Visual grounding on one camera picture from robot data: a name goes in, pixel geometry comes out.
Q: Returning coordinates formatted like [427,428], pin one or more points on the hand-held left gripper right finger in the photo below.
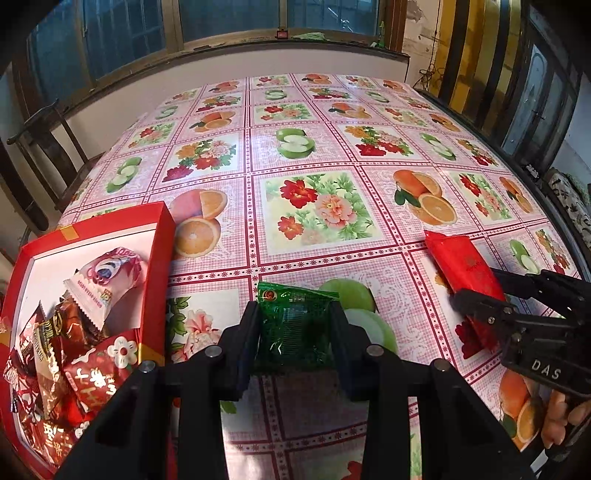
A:
[341,350]

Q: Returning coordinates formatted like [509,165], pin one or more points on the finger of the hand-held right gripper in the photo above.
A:
[489,314]
[563,295]

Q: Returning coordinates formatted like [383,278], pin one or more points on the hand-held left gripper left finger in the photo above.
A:
[247,341]

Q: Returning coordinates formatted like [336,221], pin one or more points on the green snack packet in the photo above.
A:
[291,318]

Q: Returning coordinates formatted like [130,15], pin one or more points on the plain red snack packet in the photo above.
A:
[466,267]

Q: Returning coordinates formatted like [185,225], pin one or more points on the red cardboard box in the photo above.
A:
[157,258]

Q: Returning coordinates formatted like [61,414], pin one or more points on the pink white snack packet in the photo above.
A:
[111,277]

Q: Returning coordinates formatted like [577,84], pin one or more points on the red snack packet white print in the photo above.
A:
[97,374]

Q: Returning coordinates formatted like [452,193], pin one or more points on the person's right hand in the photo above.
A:
[558,415]

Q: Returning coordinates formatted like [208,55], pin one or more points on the flower patterned cushion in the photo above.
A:
[572,203]

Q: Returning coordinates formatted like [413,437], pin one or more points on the dark framed glass door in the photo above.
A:
[540,92]

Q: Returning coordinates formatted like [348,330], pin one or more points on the striped brown snack packet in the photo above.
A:
[39,355]

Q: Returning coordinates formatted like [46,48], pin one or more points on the fruit and flower printed tablecloth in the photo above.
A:
[323,138]

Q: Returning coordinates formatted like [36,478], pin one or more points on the dark red snack packet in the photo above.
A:
[46,434]

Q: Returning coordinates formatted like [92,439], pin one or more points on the yellow black striped door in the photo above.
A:
[475,55]

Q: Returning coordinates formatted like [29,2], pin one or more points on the dark wooden chair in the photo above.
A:
[46,138]

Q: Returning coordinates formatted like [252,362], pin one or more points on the green windowsill cloth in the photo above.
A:
[307,35]

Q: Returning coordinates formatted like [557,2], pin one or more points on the wooden framed window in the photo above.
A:
[129,37]

